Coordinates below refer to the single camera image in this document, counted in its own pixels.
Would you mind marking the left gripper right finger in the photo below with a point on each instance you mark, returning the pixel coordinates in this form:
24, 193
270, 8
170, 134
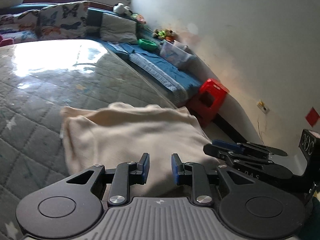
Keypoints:
193, 175

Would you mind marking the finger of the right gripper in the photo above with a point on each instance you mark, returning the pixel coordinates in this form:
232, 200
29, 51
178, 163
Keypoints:
241, 147
251, 158

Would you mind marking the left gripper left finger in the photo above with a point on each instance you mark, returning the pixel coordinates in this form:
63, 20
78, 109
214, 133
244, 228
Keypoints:
124, 176

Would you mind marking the cream white garment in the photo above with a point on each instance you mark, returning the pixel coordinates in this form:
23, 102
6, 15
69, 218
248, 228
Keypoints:
120, 133

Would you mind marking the red plastic stool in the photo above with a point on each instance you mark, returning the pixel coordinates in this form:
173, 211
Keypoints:
206, 103

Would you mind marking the blue sofa cover cloth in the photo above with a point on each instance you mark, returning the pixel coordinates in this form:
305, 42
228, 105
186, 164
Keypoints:
177, 85

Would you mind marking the blue corner sofa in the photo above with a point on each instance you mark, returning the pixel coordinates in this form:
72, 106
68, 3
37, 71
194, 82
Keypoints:
93, 25

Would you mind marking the clear plastic storage box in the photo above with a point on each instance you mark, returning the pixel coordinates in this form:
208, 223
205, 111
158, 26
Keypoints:
176, 56

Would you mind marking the small plush toys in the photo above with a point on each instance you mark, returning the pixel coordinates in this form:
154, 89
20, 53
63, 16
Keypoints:
164, 34

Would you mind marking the green plastic bowl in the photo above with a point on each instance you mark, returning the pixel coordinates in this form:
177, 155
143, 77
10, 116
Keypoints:
147, 44

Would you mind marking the grey cushion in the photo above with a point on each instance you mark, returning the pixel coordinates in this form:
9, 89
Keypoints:
118, 29

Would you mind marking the pink green plush toy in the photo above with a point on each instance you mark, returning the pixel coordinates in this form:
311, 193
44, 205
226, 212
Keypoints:
139, 18

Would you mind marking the large butterfly pillow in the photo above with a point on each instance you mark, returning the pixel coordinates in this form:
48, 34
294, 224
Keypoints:
63, 21

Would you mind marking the panda plush toy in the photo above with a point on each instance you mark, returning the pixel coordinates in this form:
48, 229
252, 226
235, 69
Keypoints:
122, 9

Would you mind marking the magenta cloth on sofa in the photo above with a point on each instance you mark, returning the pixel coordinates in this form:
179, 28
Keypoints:
6, 41

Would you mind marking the small butterfly pillow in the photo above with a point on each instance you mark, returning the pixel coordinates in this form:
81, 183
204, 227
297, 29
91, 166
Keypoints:
21, 27

